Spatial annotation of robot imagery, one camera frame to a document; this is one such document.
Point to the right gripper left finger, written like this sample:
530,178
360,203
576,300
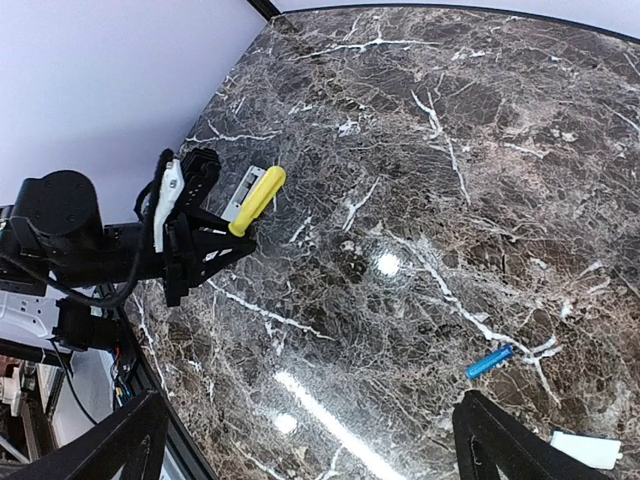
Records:
129,443

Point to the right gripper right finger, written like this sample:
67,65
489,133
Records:
490,443

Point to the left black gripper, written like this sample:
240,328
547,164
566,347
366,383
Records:
194,244

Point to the yellow handled screwdriver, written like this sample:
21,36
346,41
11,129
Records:
258,199

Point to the white battery cover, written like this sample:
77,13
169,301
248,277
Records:
595,452

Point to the white remote control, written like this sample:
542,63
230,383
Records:
248,183

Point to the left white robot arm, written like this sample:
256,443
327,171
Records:
60,262

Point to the blue red battery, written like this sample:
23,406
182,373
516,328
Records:
489,362

